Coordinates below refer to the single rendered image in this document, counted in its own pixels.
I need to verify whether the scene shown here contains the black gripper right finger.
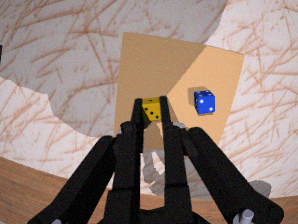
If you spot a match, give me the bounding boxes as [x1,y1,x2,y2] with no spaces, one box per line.
[160,96,284,224]

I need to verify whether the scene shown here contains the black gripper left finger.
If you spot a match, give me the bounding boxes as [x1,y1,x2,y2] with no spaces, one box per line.
[27,98,145,224]

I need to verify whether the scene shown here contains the yellow die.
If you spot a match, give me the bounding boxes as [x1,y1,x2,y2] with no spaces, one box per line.
[142,97,161,122]

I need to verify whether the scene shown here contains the blue die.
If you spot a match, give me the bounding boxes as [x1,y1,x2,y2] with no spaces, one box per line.
[194,90,215,114]

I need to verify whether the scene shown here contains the tan square mat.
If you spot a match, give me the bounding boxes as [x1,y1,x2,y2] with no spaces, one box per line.
[114,32,245,151]

